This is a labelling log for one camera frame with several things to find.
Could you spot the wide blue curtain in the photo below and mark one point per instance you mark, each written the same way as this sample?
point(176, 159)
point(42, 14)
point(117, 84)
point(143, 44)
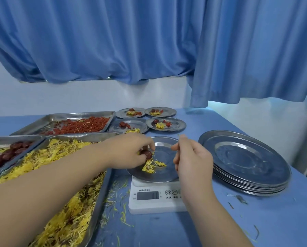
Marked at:
point(91, 35)

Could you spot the pile of red goji berries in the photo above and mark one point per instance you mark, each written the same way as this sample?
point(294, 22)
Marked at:
point(86, 124)

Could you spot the steel tray with goji berries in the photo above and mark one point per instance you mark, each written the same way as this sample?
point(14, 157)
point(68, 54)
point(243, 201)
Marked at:
point(53, 118)

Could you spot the person's left forearm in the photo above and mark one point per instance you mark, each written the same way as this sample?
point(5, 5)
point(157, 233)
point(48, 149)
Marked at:
point(48, 187)

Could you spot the small steel plate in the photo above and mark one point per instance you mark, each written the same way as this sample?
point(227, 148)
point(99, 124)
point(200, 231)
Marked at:
point(122, 114)
point(178, 124)
point(169, 113)
point(140, 123)

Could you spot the white digital kitchen scale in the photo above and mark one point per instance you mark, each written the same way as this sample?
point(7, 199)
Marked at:
point(148, 206)

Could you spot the stack of large steel plates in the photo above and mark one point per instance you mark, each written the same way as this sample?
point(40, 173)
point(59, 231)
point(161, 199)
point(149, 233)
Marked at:
point(248, 162)

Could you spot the yellow chrysanthemum clump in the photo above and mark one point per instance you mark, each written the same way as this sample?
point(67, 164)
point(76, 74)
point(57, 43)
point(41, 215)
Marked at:
point(130, 113)
point(155, 113)
point(149, 168)
point(133, 130)
point(160, 125)

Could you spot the blue table cover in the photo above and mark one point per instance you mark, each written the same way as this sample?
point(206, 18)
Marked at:
point(271, 223)

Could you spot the pile of yellow chrysanthemum flowers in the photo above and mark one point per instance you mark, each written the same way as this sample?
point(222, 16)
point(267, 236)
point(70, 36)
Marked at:
point(66, 218)

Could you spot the heap of red dates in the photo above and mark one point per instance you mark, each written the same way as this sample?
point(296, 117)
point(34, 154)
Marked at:
point(8, 154)

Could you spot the person's left hand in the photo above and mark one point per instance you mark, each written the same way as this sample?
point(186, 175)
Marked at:
point(125, 149)

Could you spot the person's left thumb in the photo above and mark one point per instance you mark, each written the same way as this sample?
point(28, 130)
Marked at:
point(139, 158)

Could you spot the steel plate with flat rim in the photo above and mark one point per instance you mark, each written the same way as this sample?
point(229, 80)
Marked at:
point(163, 151)

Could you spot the steel tray with dates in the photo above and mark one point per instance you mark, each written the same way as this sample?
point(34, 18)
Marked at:
point(4, 140)

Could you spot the person's right hand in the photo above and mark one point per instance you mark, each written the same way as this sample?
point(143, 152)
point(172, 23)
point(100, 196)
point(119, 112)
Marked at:
point(196, 164)

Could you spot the long blue curtain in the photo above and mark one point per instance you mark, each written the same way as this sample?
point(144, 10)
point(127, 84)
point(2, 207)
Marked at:
point(259, 48)

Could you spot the person's right forearm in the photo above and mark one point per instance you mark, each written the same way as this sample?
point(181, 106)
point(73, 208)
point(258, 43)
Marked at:
point(215, 226)

